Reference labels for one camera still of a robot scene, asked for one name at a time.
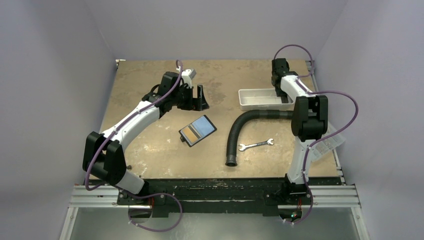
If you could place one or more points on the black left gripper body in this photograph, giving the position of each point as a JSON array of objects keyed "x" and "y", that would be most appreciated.
[{"x": 182, "y": 99}]

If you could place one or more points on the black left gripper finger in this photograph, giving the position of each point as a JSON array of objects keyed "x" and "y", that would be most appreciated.
[
  {"x": 197, "y": 103},
  {"x": 200, "y": 93}
]

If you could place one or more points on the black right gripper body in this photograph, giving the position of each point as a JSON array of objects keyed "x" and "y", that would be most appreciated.
[{"x": 284, "y": 99}]

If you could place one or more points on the black leather card holder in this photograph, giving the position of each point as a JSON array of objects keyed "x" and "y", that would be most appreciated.
[{"x": 197, "y": 130}]

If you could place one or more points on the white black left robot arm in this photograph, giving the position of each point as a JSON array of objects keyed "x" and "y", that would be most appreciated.
[{"x": 104, "y": 153}]

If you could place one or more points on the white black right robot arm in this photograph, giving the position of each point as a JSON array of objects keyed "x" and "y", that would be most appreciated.
[{"x": 309, "y": 122}]

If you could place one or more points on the white plastic tray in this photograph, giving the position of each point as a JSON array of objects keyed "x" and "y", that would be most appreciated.
[{"x": 263, "y": 99}]

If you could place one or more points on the silver open-end wrench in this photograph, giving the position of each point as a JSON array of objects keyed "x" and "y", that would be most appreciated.
[{"x": 244, "y": 147}]

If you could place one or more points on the clear plastic organizer box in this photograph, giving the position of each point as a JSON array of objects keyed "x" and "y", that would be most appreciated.
[{"x": 326, "y": 146}]

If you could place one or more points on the black aluminium base frame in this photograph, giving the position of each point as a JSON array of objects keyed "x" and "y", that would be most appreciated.
[{"x": 265, "y": 196}]

